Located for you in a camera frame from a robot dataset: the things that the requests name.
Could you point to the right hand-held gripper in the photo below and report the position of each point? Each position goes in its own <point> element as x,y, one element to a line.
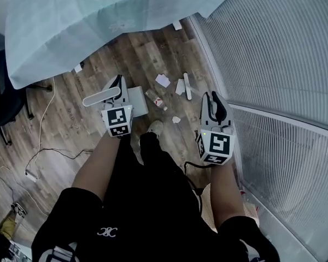
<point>218,146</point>

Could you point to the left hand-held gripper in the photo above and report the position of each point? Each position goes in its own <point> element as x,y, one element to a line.
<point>117,119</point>

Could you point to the white dustpan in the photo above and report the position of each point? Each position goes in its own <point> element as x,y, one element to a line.
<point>138,101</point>

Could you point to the white broom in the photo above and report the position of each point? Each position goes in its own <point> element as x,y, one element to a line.
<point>187,87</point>

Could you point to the clear plastic bottle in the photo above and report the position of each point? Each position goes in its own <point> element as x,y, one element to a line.
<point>155,99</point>

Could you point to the small white paper scrap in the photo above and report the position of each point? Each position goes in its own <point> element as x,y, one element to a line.
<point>176,119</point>

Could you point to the person's left forearm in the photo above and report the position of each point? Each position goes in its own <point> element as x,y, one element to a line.
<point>95,168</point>

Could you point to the person's right forearm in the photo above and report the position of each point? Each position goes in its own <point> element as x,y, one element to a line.
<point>225,195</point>

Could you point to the white table foot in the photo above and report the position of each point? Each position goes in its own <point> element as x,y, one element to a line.
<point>78,68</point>
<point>177,25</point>

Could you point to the person's grey shoe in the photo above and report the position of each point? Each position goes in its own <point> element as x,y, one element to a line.
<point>156,127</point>

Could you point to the pale blue floral tablecloth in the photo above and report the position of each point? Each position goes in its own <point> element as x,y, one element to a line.
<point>71,29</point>

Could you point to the person's black clothing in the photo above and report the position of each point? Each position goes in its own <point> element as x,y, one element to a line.
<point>153,201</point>

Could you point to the black office chair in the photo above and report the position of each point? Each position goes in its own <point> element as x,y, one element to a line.
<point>5,102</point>

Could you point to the white power adapter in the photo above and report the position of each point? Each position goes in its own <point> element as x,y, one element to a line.
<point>32,175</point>

